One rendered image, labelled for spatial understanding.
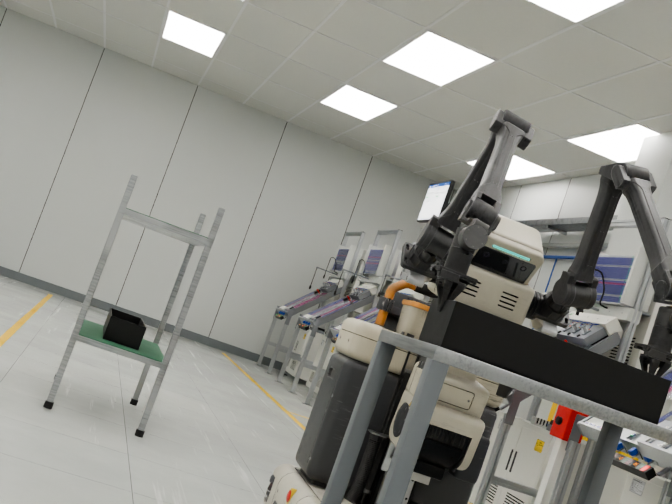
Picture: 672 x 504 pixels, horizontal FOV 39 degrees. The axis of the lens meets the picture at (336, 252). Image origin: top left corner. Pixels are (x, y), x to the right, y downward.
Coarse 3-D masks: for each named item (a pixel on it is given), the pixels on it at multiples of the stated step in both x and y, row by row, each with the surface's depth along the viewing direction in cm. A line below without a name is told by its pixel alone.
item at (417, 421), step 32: (384, 352) 237; (416, 352) 208; (448, 352) 197; (512, 384) 200; (544, 384) 202; (352, 416) 237; (416, 416) 196; (608, 416) 205; (352, 448) 235; (416, 448) 196; (608, 448) 249; (384, 480) 198
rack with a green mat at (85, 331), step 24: (120, 216) 426; (144, 216) 429; (216, 216) 436; (192, 240) 452; (192, 288) 434; (168, 312) 517; (72, 336) 422; (96, 336) 440; (144, 360) 429; (168, 360) 432; (48, 408) 419; (144, 432) 430
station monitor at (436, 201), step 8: (432, 184) 882; (440, 184) 859; (448, 184) 838; (432, 192) 873; (440, 192) 851; (448, 192) 833; (424, 200) 887; (432, 200) 864; (440, 200) 843; (448, 200) 833; (424, 208) 879; (432, 208) 856; (440, 208) 835; (424, 216) 870
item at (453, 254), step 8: (456, 248) 222; (448, 256) 223; (456, 256) 222; (464, 256) 222; (472, 256) 224; (448, 264) 222; (456, 264) 221; (464, 264) 222; (456, 272) 221; (464, 272) 222; (464, 280) 222; (472, 280) 222
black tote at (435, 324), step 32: (448, 320) 215; (480, 320) 216; (480, 352) 216; (512, 352) 217; (544, 352) 219; (576, 352) 221; (576, 384) 221; (608, 384) 222; (640, 384) 224; (640, 416) 224
